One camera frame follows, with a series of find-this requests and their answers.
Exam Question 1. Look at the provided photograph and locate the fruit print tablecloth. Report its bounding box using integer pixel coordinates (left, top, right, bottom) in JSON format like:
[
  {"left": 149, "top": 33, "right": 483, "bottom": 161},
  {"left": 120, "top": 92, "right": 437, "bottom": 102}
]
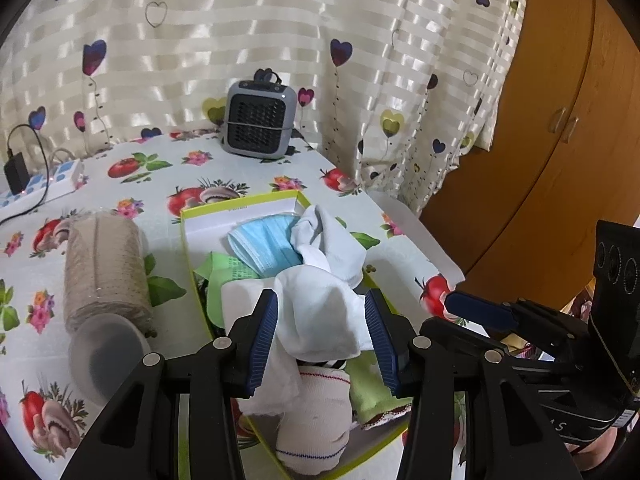
[{"left": 0, "top": 130, "right": 466, "bottom": 480}]

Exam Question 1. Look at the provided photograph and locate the blue face mask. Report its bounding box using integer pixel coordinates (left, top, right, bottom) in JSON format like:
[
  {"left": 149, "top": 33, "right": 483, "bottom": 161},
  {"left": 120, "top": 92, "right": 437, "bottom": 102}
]
[{"left": 227, "top": 214, "right": 306, "bottom": 278}]

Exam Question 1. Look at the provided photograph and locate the white power strip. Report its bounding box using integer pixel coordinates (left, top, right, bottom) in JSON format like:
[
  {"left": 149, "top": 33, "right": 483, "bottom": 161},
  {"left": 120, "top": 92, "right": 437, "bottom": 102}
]
[{"left": 0, "top": 159, "right": 85, "bottom": 211}]

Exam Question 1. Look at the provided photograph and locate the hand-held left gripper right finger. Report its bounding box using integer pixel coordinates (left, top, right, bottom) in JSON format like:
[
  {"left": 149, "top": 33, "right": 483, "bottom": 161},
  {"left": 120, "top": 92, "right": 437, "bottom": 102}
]
[{"left": 364, "top": 287, "right": 583, "bottom": 480}]

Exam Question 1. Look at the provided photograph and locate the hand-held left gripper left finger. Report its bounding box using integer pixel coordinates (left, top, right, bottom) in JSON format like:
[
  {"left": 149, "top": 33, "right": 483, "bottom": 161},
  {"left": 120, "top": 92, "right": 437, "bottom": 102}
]
[{"left": 60, "top": 289, "right": 280, "bottom": 480}]

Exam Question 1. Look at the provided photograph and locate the person's right hand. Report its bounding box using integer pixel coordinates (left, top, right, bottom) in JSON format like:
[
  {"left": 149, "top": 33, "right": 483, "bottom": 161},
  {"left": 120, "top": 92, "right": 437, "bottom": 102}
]
[{"left": 562, "top": 427, "right": 631, "bottom": 471}]

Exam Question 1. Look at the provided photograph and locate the black charger with cable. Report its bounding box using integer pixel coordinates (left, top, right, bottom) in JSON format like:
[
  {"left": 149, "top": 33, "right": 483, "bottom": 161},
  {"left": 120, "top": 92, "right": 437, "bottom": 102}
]
[{"left": 4, "top": 122, "right": 51, "bottom": 195}]

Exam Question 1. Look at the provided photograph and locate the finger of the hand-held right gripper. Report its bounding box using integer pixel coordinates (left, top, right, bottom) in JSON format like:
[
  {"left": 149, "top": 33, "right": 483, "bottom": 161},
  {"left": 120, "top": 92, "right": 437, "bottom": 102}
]
[
  {"left": 444, "top": 290, "right": 593, "bottom": 341},
  {"left": 420, "top": 316, "right": 592, "bottom": 376}
]

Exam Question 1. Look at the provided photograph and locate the white knotted sock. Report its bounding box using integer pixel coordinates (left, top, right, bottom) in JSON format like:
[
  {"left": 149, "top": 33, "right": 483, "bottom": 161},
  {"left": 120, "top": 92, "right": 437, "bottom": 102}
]
[{"left": 289, "top": 204, "right": 368, "bottom": 288}]

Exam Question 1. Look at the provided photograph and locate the grey desktop heater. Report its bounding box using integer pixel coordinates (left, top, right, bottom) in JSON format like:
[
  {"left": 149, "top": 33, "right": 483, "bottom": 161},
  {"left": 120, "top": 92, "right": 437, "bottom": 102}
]
[{"left": 222, "top": 67, "right": 296, "bottom": 157}]

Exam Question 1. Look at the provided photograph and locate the white cloth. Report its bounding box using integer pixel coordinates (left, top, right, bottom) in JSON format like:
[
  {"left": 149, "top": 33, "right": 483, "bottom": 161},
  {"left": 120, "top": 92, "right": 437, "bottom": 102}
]
[{"left": 220, "top": 277, "right": 303, "bottom": 416}]

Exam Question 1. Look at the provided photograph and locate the green towel with floral edge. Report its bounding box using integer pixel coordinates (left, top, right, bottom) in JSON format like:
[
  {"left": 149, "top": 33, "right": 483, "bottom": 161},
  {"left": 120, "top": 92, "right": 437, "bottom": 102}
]
[{"left": 345, "top": 350, "right": 413, "bottom": 431}]

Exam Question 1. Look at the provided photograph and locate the light green cloth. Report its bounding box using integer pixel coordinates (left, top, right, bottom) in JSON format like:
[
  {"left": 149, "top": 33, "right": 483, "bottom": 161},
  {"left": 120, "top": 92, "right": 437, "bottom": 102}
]
[{"left": 192, "top": 252, "right": 261, "bottom": 331}]

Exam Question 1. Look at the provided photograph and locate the heart print curtain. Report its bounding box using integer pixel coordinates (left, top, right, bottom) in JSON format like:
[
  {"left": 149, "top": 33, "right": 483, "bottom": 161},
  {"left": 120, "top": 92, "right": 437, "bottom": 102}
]
[{"left": 0, "top": 0, "right": 531, "bottom": 211}]

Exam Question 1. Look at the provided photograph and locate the yellow-green cardboard box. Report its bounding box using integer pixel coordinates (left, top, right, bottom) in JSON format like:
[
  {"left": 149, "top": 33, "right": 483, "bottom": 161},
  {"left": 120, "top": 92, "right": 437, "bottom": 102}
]
[{"left": 179, "top": 190, "right": 416, "bottom": 480}]

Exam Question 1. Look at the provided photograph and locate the wooden cabinet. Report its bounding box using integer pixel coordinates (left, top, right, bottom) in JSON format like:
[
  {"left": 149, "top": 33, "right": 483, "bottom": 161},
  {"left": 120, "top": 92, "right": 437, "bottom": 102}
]
[{"left": 420, "top": 0, "right": 640, "bottom": 321}]

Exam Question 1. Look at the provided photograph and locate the black and white striped sock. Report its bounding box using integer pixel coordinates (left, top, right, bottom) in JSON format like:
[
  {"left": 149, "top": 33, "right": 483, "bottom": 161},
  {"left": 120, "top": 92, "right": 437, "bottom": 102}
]
[{"left": 297, "top": 356, "right": 348, "bottom": 372}]

